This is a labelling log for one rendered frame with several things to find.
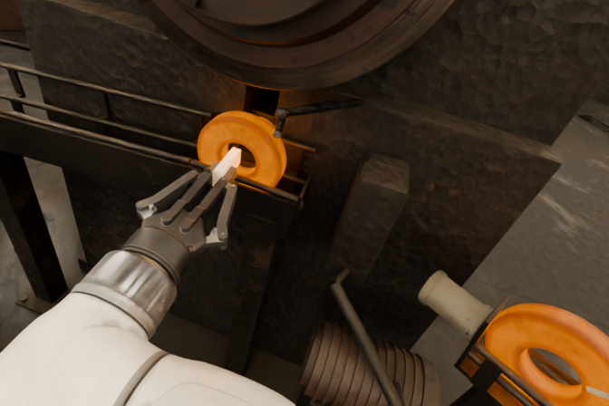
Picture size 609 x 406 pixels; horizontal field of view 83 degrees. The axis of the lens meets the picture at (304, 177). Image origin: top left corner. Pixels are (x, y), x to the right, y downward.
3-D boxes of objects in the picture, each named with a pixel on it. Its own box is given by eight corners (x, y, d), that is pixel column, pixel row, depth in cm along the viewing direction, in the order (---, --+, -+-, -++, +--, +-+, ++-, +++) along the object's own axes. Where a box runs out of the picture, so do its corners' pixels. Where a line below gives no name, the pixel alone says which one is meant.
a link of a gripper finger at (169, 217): (172, 243, 44) (162, 239, 44) (212, 188, 52) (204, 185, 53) (169, 223, 41) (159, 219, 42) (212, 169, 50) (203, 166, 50)
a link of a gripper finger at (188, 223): (176, 226, 41) (187, 230, 41) (221, 171, 50) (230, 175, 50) (178, 245, 44) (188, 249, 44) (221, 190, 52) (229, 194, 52)
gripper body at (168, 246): (117, 276, 41) (162, 223, 48) (180, 302, 40) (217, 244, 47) (104, 239, 36) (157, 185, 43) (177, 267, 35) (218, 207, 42)
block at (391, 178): (331, 237, 72) (366, 142, 58) (367, 251, 72) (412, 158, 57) (319, 276, 64) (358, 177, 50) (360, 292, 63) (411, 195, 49)
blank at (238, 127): (203, 100, 57) (192, 107, 54) (292, 121, 54) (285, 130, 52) (207, 175, 66) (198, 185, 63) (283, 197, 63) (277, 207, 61)
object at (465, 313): (432, 288, 58) (445, 263, 55) (483, 328, 52) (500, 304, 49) (412, 305, 54) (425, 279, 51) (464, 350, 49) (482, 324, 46)
